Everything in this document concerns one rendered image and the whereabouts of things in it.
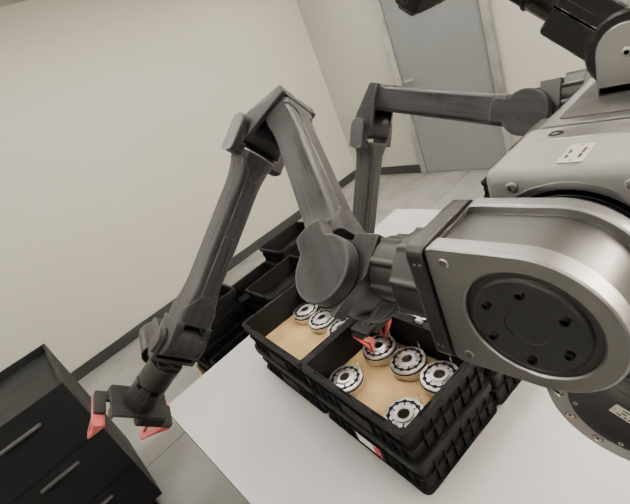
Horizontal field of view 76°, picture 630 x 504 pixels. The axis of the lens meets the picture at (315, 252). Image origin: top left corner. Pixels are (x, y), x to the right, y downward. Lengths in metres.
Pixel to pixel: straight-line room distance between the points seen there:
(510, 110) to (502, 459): 0.78
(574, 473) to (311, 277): 0.85
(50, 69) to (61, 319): 2.04
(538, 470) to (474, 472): 0.14
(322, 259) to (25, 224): 3.64
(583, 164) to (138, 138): 3.97
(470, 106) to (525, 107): 0.12
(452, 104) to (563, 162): 0.55
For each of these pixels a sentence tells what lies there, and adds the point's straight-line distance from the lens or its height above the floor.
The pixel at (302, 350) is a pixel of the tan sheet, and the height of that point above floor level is 0.83.
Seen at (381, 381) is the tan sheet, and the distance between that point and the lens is 1.20.
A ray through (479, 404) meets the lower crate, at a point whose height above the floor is 0.80.
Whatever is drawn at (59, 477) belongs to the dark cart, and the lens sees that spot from 2.21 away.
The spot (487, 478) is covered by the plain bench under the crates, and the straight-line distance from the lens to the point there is 1.14.
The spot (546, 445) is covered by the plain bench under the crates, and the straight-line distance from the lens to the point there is 1.18.
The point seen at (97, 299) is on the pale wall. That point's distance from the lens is 4.12.
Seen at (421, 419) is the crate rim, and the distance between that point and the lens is 0.96.
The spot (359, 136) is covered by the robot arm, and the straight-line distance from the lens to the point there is 1.00.
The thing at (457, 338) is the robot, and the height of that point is 1.42.
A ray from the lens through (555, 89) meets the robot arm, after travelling 0.80.
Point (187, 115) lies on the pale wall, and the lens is 4.36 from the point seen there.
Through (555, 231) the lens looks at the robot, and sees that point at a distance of 0.32.
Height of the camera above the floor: 1.67
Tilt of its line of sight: 25 degrees down
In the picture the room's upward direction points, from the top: 24 degrees counter-clockwise
